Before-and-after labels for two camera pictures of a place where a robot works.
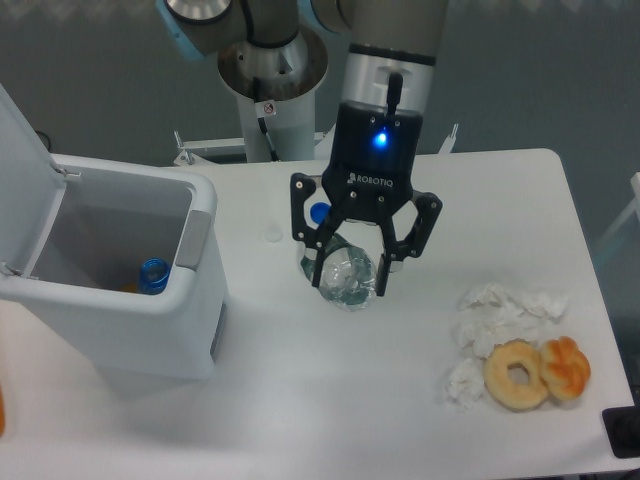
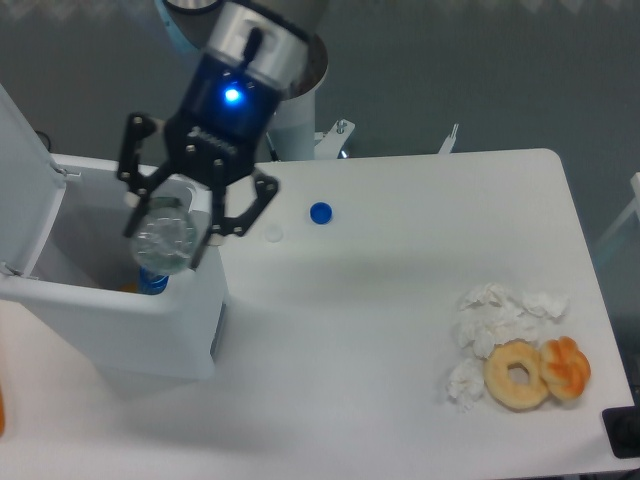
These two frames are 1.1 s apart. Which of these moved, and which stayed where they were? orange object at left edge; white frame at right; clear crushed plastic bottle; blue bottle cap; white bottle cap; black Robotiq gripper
Moved: clear crushed plastic bottle; black Robotiq gripper
Stayed: blue bottle cap; orange object at left edge; white frame at right; white bottle cap
